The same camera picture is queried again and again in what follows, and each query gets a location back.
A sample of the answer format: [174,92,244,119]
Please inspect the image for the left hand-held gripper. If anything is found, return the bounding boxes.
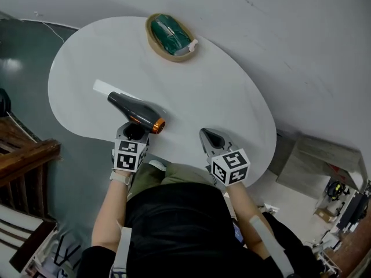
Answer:
[111,122,150,173]

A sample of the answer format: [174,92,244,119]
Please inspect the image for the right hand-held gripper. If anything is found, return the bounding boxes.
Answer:
[199,127,250,187]

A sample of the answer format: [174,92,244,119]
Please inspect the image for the black and orange hair dryer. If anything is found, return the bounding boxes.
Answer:
[107,91,166,135]

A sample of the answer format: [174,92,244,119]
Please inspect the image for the white oval table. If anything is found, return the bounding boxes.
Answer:
[48,16,278,188]

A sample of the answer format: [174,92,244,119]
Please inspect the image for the person's left forearm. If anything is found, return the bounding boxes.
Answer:
[91,180,132,251]

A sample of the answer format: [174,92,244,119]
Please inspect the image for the person's right forearm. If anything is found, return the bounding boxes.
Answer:
[225,182,275,261]

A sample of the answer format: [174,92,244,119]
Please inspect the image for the person's white shoe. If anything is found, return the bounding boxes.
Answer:
[148,159,167,173]

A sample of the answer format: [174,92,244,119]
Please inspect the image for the person's olive trousers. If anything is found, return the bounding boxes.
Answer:
[128,162,216,198]

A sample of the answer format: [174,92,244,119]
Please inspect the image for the round beige basket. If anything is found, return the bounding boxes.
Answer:
[145,12,199,64]

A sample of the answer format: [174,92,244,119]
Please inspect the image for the person's black shirt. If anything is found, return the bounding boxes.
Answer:
[77,182,323,278]

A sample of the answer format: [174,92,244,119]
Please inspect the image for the grey shelf cabinet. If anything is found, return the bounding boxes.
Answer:
[275,131,366,200]

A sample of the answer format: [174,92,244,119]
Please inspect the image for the green packet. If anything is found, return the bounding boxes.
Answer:
[151,14,192,55]

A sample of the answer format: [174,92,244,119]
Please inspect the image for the dark wooden furniture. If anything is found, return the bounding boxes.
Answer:
[0,116,62,224]

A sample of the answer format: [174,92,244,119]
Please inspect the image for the black and yellow device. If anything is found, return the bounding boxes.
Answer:
[325,180,346,200]

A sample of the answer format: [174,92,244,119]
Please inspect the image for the cardboard box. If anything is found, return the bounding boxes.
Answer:
[314,206,339,223]

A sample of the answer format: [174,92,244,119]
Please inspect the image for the grey wrist strap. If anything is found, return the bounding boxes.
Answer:
[109,170,133,186]

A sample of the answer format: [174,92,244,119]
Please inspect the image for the white harness strap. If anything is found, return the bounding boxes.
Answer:
[249,215,296,278]
[111,226,133,278]

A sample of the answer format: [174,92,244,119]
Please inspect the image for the thin white floor cable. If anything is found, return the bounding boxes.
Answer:
[41,20,66,43]

